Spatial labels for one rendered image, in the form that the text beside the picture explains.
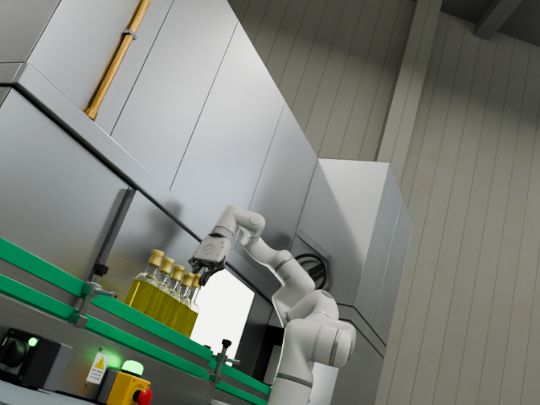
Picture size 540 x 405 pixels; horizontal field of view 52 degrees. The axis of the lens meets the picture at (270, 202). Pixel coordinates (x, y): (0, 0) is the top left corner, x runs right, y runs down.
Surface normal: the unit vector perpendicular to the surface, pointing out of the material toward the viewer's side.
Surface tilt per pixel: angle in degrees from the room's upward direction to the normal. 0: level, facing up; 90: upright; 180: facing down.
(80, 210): 90
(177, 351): 90
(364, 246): 90
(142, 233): 90
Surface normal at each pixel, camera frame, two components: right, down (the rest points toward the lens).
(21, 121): 0.88, 0.10
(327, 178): -0.37, -0.46
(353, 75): 0.15, -0.34
